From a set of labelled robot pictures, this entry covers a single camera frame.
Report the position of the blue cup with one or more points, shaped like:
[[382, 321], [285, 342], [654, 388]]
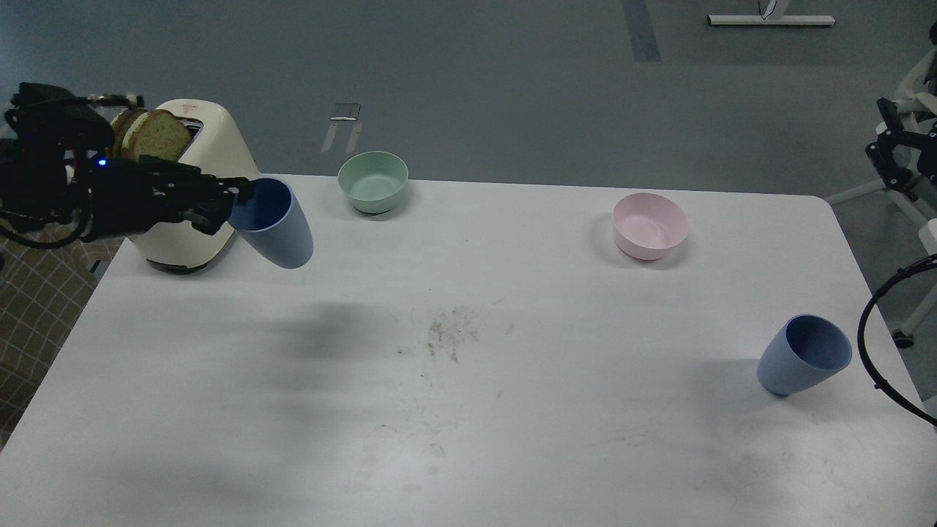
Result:
[[806, 350], [271, 220]]

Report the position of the white stand base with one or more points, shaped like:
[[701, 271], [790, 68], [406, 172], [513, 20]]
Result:
[[772, 14]]

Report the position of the toast slice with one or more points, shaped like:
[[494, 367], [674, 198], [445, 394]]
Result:
[[156, 133]]

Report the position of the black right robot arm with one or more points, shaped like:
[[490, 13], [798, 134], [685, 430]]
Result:
[[903, 153]]

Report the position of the pink bowl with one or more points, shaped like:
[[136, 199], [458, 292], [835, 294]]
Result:
[[648, 226]]

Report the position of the cream toaster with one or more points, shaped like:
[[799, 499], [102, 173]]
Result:
[[217, 147]]

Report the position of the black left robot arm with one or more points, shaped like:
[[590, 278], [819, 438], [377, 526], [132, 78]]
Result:
[[55, 131]]

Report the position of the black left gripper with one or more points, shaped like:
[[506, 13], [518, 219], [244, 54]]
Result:
[[118, 197]]

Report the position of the green bowl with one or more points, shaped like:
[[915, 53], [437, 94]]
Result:
[[374, 182]]

